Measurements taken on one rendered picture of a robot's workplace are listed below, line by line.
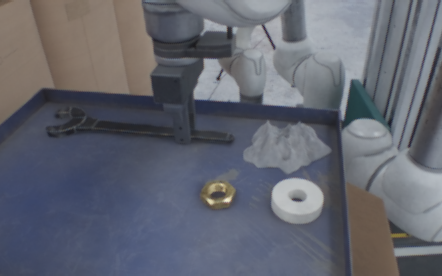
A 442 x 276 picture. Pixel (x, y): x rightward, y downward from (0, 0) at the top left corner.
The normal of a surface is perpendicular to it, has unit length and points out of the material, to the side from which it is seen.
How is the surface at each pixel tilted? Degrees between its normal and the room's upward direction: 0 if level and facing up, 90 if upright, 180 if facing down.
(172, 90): 90
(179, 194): 0
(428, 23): 90
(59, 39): 90
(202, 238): 0
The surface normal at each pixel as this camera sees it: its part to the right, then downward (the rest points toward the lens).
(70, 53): 0.61, 0.44
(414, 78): 0.00, 0.58
